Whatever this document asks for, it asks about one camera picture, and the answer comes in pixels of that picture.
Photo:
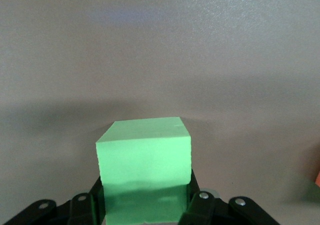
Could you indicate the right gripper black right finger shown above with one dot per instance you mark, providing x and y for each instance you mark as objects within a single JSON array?
[{"x": 197, "y": 207}]

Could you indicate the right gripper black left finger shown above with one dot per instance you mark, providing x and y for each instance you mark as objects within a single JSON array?
[{"x": 85, "y": 210}]

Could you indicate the green foam block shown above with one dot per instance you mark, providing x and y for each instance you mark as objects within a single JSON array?
[{"x": 142, "y": 155}]

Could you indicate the orange foam block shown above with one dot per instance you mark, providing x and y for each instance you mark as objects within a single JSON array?
[{"x": 318, "y": 178}]

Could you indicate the brown paper table cover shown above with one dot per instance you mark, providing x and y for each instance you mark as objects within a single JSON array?
[{"x": 160, "y": 47}]

